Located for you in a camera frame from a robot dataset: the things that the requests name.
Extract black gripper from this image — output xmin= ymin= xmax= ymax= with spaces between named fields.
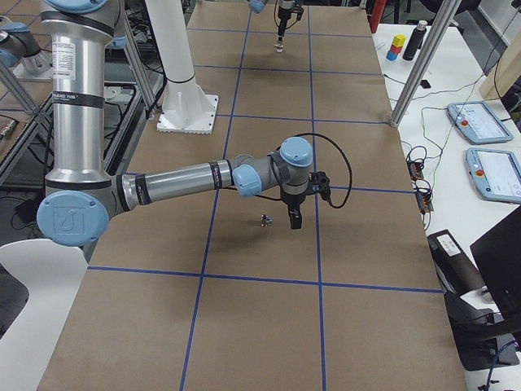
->
xmin=281 ymin=191 xmax=306 ymax=230
xmin=278 ymin=0 xmax=304 ymax=42

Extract black monitor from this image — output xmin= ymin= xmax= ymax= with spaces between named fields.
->
xmin=471 ymin=208 xmax=520 ymax=318

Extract white camera stand column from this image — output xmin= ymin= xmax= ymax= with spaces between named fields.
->
xmin=146 ymin=0 xmax=219 ymax=134

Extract black water bottle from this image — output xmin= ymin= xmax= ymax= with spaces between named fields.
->
xmin=402 ymin=20 xmax=428 ymax=61

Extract small metal pipe fitting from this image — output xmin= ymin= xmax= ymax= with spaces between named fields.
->
xmin=260 ymin=214 xmax=274 ymax=227

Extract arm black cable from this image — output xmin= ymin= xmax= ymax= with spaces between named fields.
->
xmin=256 ymin=132 xmax=353 ymax=210

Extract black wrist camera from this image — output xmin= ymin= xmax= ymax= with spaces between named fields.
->
xmin=308 ymin=171 xmax=331 ymax=202

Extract stacked coloured blocks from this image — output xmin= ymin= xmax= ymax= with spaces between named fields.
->
xmin=386 ymin=34 xmax=406 ymax=61

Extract teach pendant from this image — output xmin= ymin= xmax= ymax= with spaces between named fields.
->
xmin=447 ymin=101 xmax=514 ymax=145
xmin=465 ymin=147 xmax=521 ymax=204

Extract red cylinder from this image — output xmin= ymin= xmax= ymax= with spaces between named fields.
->
xmin=369 ymin=0 xmax=387 ymax=33

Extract upper teach pendant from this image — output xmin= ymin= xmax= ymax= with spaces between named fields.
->
xmin=447 ymin=101 xmax=514 ymax=145

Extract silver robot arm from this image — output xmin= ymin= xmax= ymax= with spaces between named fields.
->
xmin=247 ymin=0 xmax=304 ymax=51
xmin=37 ymin=1 xmax=313 ymax=247

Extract small circuit boards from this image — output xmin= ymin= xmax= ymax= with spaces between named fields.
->
xmin=406 ymin=159 xmax=433 ymax=214

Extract lower teach pendant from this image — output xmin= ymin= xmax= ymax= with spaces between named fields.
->
xmin=465 ymin=147 xmax=521 ymax=204

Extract aluminium frame post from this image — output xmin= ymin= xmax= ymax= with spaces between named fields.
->
xmin=389 ymin=0 xmax=462 ymax=128

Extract brown paper table mat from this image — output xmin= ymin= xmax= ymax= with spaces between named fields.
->
xmin=39 ymin=2 xmax=466 ymax=390

